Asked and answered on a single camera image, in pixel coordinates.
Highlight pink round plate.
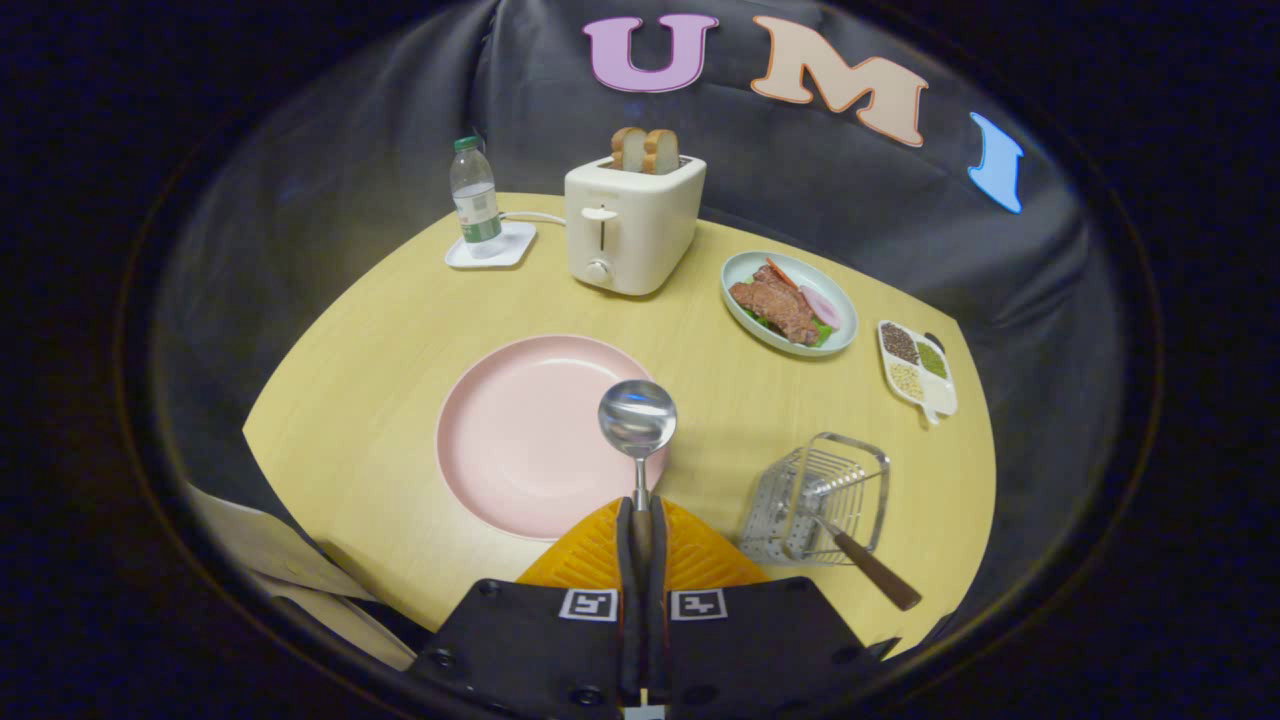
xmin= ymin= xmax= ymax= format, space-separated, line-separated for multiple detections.
xmin=436 ymin=334 xmax=669 ymax=542

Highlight pink ham slice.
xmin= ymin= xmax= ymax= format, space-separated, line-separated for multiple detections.
xmin=798 ymin=285 xmax=844 ymax=330

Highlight metal fork with wooden handle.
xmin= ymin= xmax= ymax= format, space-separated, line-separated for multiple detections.
xmin=800 ymin=478 xmax=923 ymax=612

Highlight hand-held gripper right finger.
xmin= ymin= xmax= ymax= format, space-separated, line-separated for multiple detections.
xmin=650 ymin=497 xmax=869 ymax=720

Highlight pale green oval plate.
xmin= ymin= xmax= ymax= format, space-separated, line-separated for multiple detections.
xmin=720 ymin=250 xmax=859 ymax=358

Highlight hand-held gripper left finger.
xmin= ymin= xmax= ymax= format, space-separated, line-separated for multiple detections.
xmin=405 ymin=497 xmax=641 ymax=720

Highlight white square coaster tray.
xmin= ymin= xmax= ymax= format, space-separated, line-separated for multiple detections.
xmin=445 ymin=221 xmax=538 ymax=270

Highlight brown meat slices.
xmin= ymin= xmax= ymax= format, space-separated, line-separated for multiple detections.
xmin=729 ymin=265 xmax=821 ymax=346

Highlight person's beige shirt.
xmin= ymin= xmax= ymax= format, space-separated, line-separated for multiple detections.
xmin=185 ymin=483 xmax=416 ymax=671

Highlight green lettuce leaf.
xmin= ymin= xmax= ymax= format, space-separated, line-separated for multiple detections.
xmin=740 ymin=305 xmax=836 ymax=349

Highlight cream white toaster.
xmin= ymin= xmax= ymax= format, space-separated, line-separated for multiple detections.
xmin=564 ymin=154 xmax=708 ymax=297

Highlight metal spoon with wooden handle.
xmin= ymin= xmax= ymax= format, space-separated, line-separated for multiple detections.
xmin=598 ymin=379 xmax=678 ymax=601

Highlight clear plastic water bottle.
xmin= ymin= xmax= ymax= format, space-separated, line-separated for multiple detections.
xmin=449 ymin=136 xmax=504 ymax=259

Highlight perforated metal basket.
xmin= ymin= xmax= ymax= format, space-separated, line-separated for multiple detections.
xmin=740 ymin=431 xmax=892 ymax=567

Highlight white divided seasoning dish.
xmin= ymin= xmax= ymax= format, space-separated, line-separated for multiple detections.
xmin=877 ymin=319 xmax=959 ymax=426

